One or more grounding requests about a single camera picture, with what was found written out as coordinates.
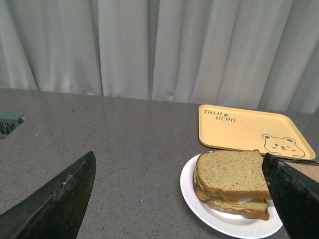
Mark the yellow bear tray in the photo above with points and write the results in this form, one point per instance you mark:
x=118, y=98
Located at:
x=239, y=129

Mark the grey curtain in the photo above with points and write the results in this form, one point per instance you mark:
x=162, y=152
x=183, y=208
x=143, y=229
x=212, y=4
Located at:
x=256, y=54

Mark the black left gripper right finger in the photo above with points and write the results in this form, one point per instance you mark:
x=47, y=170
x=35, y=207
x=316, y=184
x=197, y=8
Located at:
x=295, y=197

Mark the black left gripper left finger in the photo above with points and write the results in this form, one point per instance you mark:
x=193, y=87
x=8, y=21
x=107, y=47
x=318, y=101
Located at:
x=56, y=210

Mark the bamboo cutting board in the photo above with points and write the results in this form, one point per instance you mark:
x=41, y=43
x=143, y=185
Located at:
x=309, y=170

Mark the bread slice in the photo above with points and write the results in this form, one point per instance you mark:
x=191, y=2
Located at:
x=254, y=209
x=232, y=174

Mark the grey vent box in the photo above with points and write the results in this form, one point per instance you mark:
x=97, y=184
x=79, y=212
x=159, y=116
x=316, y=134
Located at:
x=9, y=121

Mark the white round plate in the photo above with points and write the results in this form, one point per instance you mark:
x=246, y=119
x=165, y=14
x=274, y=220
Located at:
x=237, y=226

